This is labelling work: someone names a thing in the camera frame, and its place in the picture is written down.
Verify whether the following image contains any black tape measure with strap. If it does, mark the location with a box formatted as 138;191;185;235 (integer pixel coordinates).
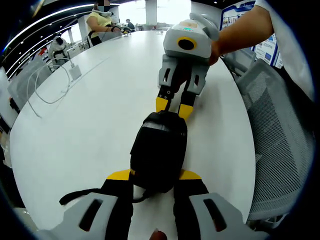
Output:
59;111;189;206

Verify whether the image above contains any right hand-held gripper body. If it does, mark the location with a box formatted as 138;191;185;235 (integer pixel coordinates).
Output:
162;12;221;67

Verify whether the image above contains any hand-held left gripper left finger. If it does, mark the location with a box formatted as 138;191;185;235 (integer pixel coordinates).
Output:
37;168;135;240

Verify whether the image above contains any white cable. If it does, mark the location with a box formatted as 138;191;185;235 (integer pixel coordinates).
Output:
26;57;77;119

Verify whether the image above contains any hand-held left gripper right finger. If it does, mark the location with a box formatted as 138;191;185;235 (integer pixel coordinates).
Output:
172;168;272;240

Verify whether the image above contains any blue and white wall poster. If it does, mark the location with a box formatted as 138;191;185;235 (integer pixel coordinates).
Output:
220;0;285;69

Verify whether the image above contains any white power adapter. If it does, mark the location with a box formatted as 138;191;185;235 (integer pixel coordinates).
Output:
68;62;83;81

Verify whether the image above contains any person's body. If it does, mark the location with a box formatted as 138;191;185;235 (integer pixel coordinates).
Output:
254;0;316;102

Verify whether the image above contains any grey mesh office chair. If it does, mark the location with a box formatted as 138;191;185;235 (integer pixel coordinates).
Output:
221;47;258;79
236;59;316;229

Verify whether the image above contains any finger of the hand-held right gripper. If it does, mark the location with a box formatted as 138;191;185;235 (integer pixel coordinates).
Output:
155;54;181;113
177;64;210;123

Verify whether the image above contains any person's right forearm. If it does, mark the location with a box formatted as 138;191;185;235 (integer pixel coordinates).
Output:
216;5;275;57

